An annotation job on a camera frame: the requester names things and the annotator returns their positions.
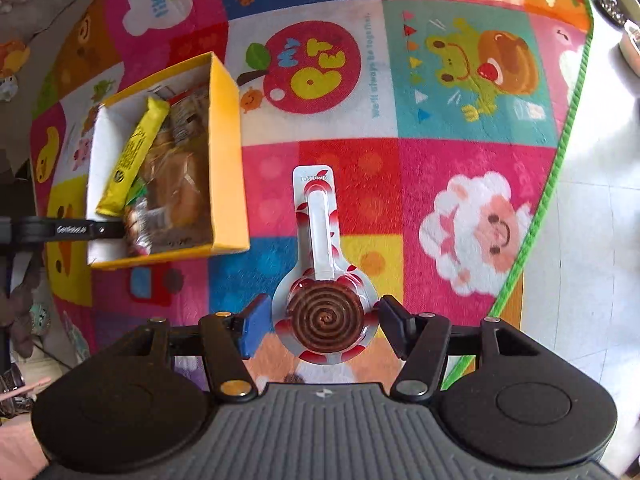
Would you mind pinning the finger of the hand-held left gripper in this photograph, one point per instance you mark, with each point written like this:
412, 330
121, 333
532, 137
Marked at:
70, 230

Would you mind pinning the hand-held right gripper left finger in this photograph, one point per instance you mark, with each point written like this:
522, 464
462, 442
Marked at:
256, 326

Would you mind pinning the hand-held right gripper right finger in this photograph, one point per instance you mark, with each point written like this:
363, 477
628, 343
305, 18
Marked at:
395, 327

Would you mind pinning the spiral lollipop blister pack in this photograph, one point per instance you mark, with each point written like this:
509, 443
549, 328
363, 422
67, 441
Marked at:
325, 321

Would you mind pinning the small brown snack packet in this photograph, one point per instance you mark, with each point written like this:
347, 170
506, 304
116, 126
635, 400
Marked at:
141, 225

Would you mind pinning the yellow snack packet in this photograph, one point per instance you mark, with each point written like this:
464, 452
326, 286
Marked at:
131, 160

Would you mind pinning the clear bread packet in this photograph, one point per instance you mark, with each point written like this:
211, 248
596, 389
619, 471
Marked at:
176, 186

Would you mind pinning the clear grain bar packet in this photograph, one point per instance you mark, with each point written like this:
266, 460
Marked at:
188, 113

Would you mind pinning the yellow cardboard box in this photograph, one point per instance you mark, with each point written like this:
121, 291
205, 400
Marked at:
228, 160

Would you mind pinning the grey printed cloth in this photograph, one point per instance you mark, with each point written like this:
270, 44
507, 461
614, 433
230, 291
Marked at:
20, 120

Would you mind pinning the colourful printed play mat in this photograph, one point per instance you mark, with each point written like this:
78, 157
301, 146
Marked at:
475, 150

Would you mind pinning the white planter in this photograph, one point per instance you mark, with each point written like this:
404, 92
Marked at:
631, 44

